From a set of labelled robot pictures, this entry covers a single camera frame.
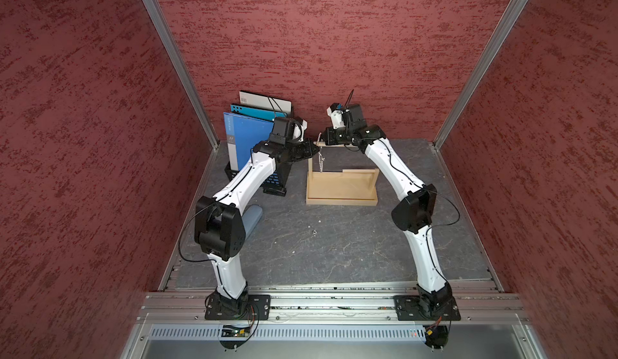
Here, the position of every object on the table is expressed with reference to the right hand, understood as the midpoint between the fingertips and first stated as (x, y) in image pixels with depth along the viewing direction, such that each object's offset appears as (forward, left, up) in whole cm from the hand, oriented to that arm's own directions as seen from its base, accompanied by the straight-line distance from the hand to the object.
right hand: (324, 137), depth 91 cm
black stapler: (-10, +22, -21) cm, 31 cm away
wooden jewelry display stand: (-7, -11, -25) cm, 29 cm away
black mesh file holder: (-7, +21, -17) cm, 28 cm away
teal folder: (+9, +26, +6) cm, 28 cm away
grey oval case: (-23, +30, -21) cm, 43 cm away
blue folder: (-1, +31, +3) cm, 31 cm away
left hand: (-9, +3, +1) cm, 9 cm away
